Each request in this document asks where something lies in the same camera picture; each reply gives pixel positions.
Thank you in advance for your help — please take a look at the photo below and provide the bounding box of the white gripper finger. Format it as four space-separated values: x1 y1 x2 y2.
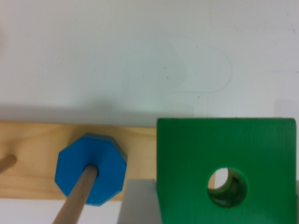
117 179 163 224

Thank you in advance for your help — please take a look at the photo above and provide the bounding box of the green square block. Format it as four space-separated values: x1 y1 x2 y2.
157 119 297 224

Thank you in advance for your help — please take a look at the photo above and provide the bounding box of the blue octagonal block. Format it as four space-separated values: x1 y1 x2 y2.
55 133 127 206

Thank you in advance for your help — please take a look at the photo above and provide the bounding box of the middle wooden peg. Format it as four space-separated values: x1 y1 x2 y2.
52 165 98 224

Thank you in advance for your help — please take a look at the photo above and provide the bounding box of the wooden peg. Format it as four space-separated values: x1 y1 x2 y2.
52 165 98 224
0 155 17 174

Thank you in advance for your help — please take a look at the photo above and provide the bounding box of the wooden peg base board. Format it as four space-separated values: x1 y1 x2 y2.
0 121 156 200

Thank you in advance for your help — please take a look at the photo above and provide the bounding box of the front wooden peg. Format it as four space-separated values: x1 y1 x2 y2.
0 155 17 174

